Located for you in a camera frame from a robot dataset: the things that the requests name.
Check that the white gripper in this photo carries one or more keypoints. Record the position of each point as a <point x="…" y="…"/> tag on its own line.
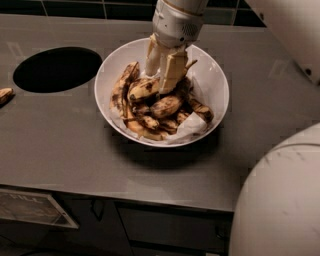
<point x="175" y="27"/>

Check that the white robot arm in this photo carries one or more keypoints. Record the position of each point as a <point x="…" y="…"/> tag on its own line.
<point x="278" y="209"/>

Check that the dark brown centre banana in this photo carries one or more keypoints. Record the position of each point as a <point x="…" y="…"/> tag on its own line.
<point x="166" y="106"/>

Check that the white round bowl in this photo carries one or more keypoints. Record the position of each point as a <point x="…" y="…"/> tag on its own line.
<point x="210" y="87"/>

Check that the middle left brown banana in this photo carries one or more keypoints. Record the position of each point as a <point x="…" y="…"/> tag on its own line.
<point x="143" y="115"/>

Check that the small right spotted banana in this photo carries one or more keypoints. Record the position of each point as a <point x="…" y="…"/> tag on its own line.
<point x="203" y="111"/>

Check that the left long spotted banana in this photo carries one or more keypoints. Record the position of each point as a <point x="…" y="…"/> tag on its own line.
<point x="119" y="92"/>

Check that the small bottom centre banana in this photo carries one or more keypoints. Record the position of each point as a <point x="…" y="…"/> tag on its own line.
<point x="171" y="124"/>

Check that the white paper bowl liner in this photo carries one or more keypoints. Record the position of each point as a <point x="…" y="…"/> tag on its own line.
<point x="183" y="89"/>

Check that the bottom yellow banana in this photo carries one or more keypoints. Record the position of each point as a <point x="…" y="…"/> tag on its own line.
<point x="141" y="131"/>

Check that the dark cabinet door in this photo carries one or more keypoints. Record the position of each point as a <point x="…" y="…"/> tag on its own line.
<point x="100" y="231"/>

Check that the framed label sign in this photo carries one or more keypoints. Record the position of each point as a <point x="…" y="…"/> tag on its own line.
<point x="34" y="207"/>

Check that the dark drawer with handle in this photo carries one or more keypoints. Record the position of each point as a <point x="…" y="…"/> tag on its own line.
<point x="176" y="229"/>

